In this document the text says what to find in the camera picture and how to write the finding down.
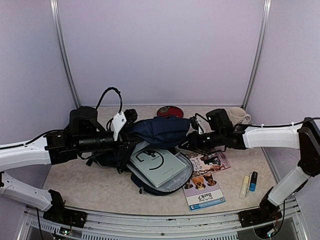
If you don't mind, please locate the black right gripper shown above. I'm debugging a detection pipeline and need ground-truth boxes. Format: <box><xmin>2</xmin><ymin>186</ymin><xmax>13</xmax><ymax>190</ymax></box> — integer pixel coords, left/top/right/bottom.
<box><xmin>178</xmin><ymin>129</ymin><xmax>225</xmax><ymax>153</ymax></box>

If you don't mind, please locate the pink illustrated picture book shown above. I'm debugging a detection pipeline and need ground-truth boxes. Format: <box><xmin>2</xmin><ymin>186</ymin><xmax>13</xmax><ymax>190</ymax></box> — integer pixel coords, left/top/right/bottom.
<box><xmin>184</xmin><ymin>151</ymin><xmax>231</xmax><ymax>178</ymax></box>

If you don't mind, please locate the navy blue student backpack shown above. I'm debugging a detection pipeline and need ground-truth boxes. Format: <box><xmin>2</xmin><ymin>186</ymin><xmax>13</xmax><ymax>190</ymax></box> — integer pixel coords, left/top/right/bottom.
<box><xmin>86</xmin><ymin>116</ymin><xmax>193</xmax><ymax>196</ymax></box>

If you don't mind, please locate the blue white workbook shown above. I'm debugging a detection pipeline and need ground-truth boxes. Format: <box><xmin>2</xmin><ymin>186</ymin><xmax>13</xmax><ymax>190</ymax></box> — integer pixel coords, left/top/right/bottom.
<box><xmin>183</xmin><ymin>173</ymin><xmax>226</xmax><ymax>212</ymax></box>

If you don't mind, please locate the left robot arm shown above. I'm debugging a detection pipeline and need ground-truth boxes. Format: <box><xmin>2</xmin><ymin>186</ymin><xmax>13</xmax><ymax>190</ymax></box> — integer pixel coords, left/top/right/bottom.
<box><xmin>0</xmin><ymin>106</ymin><xmax>127</xmax><ymax>223</ymax></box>

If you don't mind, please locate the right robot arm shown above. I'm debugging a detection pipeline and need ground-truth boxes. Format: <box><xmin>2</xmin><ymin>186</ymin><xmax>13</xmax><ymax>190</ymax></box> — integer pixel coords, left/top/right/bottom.
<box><xmin>183</xmin><ymin>108</ymin><xmax>320</xmax><ymax>227</ymax></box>

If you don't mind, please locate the red floral round plate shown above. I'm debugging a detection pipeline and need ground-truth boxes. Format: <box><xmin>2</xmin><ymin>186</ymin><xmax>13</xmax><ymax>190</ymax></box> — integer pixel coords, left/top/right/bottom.
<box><xmin>156</xmin><ymin>105</ymin><xmax>184</xmax><ymax>118</ymax></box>

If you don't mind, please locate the white cartoon mug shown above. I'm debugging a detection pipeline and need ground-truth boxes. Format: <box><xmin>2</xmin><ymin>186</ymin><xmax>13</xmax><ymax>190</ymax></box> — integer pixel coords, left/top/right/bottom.
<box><xmin>229</xmin><ymin>107</ymin><xmax>251</xmax><ymax>125</ymax></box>

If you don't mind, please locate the white marker pen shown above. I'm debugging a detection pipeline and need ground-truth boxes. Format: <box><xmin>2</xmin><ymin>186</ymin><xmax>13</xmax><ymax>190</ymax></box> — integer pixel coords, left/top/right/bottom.
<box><xmin>245</xmin><ymin>172</ymin><xmax>253</xmax><ymax>198</ymax></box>

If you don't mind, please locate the cream highlighter pen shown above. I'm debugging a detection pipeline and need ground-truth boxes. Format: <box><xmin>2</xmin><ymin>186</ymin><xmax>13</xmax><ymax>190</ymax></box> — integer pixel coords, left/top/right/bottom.
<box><xmin>239</xmin><ymin>175</ymin><xmax>249</xmax><ymax>199</ymax></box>

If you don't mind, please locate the blue capped black marker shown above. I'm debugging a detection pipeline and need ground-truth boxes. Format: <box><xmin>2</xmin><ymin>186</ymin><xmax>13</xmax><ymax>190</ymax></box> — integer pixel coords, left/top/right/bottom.
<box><xmin>249</xmin><ymin>171</ymin><xmax>258</xmax><ymax>192</ymax></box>

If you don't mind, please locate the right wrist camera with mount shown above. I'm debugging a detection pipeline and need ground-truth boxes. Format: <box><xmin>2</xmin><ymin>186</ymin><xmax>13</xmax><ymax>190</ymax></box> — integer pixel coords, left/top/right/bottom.
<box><xmin>189</xmin><ymin>116</ymin><xmax>205</xmax><ymax>135</ymax></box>

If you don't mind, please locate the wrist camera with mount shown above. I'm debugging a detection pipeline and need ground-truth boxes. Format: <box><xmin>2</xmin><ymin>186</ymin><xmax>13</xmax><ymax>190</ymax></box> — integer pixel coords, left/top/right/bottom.
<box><xmin>110</xmin><ymin>108</ymin><xmax>138</xmax><ymax>141</ymax></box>
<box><xmin>189</xmin><ymin>116</ymin><xmax>205</xmax><ymax>135</ymax></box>

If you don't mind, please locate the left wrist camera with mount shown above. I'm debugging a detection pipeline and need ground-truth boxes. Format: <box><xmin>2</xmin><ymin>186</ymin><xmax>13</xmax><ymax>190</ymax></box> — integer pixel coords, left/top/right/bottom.
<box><xmin>110</xmin><ymin>108</ymin><xmax>138</xmax><ymax>141</ymax></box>

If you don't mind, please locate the right aluminium frame post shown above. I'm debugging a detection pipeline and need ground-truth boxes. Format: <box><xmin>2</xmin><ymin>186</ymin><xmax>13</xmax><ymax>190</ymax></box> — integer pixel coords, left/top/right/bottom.
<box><xmin>241</xmin><ymin>0</ymin><xmax>272</xmax><ymax>110</ymax></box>

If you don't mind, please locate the aluminium frame post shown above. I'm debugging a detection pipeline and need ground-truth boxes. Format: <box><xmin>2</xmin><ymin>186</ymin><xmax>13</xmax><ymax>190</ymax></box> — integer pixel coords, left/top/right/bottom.
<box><xmin>241</xmin><ymin>0</ymin><xmax>272</xmax><ymax>110</ymax></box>
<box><xmin>49</xmin><ymin>0</ymin><xmax>81</xmax><ymax>108</ymax></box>

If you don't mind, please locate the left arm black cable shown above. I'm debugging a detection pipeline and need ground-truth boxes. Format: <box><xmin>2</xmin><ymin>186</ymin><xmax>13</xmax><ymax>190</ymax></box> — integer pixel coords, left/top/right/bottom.
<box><xmin>94</xmin><ymin>86</ymin><xmax>124</xmax><ymax>113</ymax></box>

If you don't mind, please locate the front aluminium rail base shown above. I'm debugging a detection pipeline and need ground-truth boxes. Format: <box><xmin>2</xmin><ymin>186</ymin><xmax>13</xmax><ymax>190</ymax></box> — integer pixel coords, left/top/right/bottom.
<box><xmin>16</xmin><ymin>198</ymin><xmax>309</xmax><ymax>240</ymax></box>

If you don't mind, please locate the left aluminium frame post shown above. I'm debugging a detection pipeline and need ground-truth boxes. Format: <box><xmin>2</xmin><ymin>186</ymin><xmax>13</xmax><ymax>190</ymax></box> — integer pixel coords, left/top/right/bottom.
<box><xmin>49</xmin><ymin>0</ymin><xmax>81</xmax><ymax>108</ymax></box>

